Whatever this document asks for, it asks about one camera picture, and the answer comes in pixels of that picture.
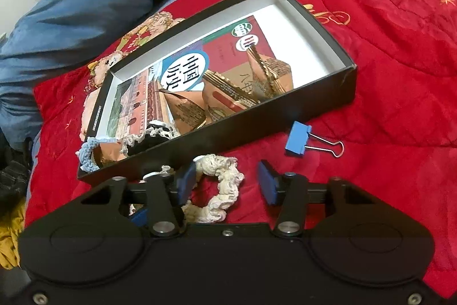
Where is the cream lace scrunchie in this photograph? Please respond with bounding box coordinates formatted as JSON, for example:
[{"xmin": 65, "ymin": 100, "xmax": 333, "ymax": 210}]
[{"xmin": 181, "ymin": 154, "xmax": 245, "ymax": 224}]

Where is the blue binder clip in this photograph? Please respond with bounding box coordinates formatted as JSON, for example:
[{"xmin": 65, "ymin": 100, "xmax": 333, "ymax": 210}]
[{"xmin": 285, "ymin": 121, "xmax": 346, "ymax": 158}]

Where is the black white lace scrunchie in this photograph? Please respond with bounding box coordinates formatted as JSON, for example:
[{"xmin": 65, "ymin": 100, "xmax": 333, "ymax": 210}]
[{"xmin": 121, "ymin": 119, "xmax": 181, "ymax": 156}]

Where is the brown paper sachet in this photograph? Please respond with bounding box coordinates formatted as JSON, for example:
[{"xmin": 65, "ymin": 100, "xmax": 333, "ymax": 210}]
[
  {"xmin": 160, "ymin": 88, "xmax": 207, "ymax": 135},
  {"xmin": 202, "ymin": 70, "xmax": 259, "ymax": 124},
  {"xmin": 246, "ymin": 44, "xmax": 294, "ymax": 101}
]

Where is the blue lace scrunchie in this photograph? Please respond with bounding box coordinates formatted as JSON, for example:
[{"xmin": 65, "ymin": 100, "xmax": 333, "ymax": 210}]
[{"xmin": 75, "ymin": 137, "xmax": 117, "ymax": 174}]

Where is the colourful history book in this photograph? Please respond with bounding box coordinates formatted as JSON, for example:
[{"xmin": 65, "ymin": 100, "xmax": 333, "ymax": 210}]
[{"xmin": 98, "ymin": 14, "xmax": 275, "ymax": 139}]

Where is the red embroidered quilt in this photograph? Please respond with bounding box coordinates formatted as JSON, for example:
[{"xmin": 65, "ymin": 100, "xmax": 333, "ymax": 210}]
[{"xmin": 24, "ymin": 0, "xmax": 457, "ymax": 300}]

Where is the black cardboard box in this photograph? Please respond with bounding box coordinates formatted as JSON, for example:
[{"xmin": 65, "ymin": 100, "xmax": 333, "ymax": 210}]
[{"xmin": 77, "ymin": 0, "xmax": 356, "ymax": 186}]

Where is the blue blanket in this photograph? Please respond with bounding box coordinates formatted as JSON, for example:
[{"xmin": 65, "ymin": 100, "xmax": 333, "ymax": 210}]
[{"xmin": 1, "ymin": 0, "xmax": 163, "ymax": 150}]

